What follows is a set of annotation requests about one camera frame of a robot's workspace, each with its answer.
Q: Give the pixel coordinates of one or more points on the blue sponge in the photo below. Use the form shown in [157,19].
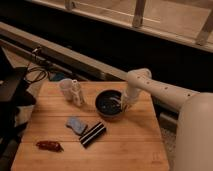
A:
[76,125]

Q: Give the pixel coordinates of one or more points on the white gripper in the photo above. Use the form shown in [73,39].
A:
[129,97]

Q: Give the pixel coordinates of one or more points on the blue object behind table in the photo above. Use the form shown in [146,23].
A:
[58,77]

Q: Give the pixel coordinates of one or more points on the black chair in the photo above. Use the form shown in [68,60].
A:
[13,93]

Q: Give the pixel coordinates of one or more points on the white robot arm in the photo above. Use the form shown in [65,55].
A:
[194,136]

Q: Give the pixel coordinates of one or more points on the black white striped block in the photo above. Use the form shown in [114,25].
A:
[93,133]

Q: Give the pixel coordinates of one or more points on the dark ceramic bowl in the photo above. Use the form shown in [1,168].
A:
[108,103]

